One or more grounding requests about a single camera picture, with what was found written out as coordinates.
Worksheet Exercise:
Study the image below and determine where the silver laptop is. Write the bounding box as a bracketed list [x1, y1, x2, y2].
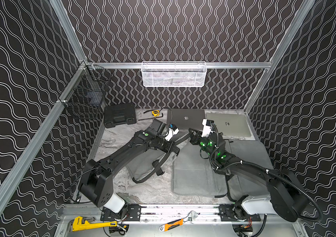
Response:
[206, 113, 251, 137]

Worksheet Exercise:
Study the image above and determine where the grey zippered laptop bag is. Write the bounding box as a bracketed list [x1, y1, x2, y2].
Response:
[226, 140, 273, 202]

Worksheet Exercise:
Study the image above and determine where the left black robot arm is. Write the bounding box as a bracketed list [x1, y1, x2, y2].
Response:
[78, 120, 180, 213]

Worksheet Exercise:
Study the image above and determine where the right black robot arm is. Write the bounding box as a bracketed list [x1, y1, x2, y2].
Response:
[189, 128, 324, 222]

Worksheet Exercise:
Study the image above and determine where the black hex key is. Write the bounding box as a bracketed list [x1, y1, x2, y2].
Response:
[138, 113, 164, 121]

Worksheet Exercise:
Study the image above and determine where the yellow tape measure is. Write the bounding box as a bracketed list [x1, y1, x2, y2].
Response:
[143, 110, 160, 117]

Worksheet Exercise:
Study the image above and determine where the black plastic tool case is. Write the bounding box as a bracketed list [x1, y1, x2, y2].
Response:
[104, 103, 137, 128]

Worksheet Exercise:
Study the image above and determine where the orange adjustable wrench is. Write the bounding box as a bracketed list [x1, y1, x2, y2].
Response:
[159, 211, 198, 232]

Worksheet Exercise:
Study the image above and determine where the yellow pipe wrench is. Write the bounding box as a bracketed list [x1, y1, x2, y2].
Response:
[68, 216, 128, 232]

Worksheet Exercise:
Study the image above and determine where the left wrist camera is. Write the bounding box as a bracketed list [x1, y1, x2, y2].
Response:
[165, 124, 179, 141]

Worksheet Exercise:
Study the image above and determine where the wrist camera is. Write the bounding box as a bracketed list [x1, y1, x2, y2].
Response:
[201, 119, 214, 137]
[165, 124, 179, 141]

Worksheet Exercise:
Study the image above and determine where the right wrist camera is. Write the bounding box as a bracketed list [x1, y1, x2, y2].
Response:
[201, 119, 214, 137]

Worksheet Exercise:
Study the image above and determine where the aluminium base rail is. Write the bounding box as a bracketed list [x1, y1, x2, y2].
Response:
[100, 203, 299, 223]

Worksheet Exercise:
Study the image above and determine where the white wire mesh basket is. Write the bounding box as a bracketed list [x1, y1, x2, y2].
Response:
[141, 61, 207, 87]

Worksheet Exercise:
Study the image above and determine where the black wire basket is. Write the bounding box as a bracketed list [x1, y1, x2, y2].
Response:
[59, 60, 114, 120]

